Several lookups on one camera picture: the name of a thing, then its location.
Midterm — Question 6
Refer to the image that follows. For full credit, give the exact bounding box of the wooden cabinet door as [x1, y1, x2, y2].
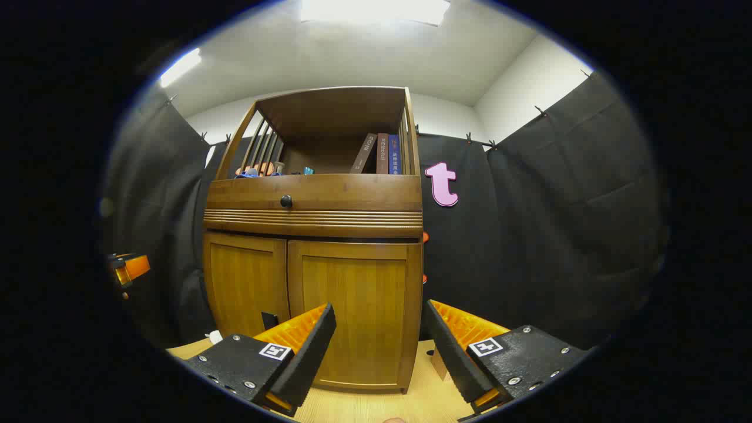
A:
[203, 232, 290, 340]
[287, 240, 424, 393]

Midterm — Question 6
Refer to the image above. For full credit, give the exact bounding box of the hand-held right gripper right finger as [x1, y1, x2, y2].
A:
[423, 300, 590, 415]

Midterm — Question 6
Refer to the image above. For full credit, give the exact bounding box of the large ceiling light panel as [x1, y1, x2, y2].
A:
[301, 0, 451, 27]

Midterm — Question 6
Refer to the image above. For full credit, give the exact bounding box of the brown book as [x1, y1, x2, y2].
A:
[350, 133, 378, 174]

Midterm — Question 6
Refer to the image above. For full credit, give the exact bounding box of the wooden double-door shoe cabinet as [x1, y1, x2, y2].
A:
[203, 86, 425, 394]

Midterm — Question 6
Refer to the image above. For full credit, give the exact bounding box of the black backdrop cloth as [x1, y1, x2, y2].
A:
[100, 70, 670, 353]

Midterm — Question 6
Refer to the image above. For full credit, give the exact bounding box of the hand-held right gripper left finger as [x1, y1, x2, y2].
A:
[185, 303, 337, 417]

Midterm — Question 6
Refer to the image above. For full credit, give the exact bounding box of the small ceiling light panel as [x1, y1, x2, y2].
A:
[160, 48, 202, 89]

